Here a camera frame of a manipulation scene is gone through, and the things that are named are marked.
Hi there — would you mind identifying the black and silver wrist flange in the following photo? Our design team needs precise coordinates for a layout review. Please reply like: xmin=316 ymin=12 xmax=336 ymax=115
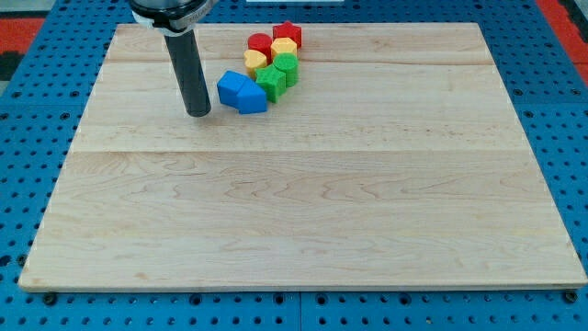
xmin=129 ymin=0 xmax=218 ymax=37

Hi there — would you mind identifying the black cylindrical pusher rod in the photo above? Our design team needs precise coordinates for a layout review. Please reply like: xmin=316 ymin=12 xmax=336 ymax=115
xmin=164 ymin=30 xmax=211 ymax=117

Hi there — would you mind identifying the green star block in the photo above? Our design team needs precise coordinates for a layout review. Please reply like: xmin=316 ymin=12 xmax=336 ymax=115
xmin=255 ymin=64 xmax=287 ymax=103

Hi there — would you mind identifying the red star block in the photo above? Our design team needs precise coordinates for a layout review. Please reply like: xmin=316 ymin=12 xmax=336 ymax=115
xmin=272 ymin=20 xmax=302 ymax=49

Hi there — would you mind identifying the light wooden board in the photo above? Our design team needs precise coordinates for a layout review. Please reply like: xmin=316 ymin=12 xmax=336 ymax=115
xmin=19 ymin=23 xmax=587 ymax=292

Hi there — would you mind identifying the blue cube block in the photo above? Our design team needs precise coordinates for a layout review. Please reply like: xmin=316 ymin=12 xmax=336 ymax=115
xmin=217 ymin=71 xmax=250 ymax=108

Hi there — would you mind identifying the yellow heart block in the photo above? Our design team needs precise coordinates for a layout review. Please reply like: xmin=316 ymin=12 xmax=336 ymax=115
xmin=243 ymin=49 xmax=267 ymax=80

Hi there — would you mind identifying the red cylinder block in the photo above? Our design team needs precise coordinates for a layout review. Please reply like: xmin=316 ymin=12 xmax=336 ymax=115
xmin=247 ymin=33 xmax=273 ymax=64

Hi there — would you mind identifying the blue pentagon block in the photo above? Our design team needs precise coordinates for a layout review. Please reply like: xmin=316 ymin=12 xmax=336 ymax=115
xmin=236 ymin=80 xmax=267 ymax=114

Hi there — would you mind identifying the yellow hexagon block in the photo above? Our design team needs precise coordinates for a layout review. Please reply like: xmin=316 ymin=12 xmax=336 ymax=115
xmin=270 ymin=37 xmax=298 ymax=60

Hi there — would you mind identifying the green cylinder block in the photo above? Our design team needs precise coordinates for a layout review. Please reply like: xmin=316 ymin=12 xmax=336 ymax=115
xmin=273 ymin=52 xmax=299 ymax=87

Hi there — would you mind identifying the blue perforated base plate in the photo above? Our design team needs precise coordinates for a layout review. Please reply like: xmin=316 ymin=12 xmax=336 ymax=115
xmin=1 ymin=1 xmax=587 ymax=330

